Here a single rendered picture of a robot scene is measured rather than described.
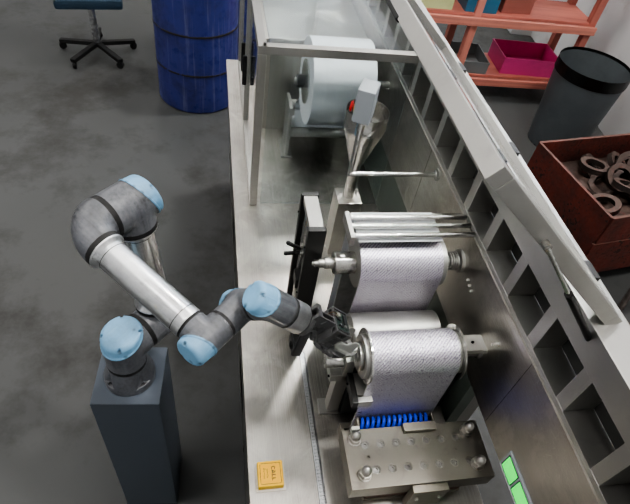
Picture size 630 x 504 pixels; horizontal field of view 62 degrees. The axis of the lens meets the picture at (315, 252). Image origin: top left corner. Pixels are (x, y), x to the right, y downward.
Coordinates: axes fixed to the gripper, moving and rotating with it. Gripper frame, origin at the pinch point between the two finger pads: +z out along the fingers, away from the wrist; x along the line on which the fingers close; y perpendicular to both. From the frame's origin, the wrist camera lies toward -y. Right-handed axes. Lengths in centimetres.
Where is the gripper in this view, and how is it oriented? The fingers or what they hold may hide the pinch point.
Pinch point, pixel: (349, 349)
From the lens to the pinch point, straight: 138.1
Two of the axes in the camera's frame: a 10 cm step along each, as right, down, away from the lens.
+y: 7.3, -5.3, -4.3
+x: -1.4, -7.3, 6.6
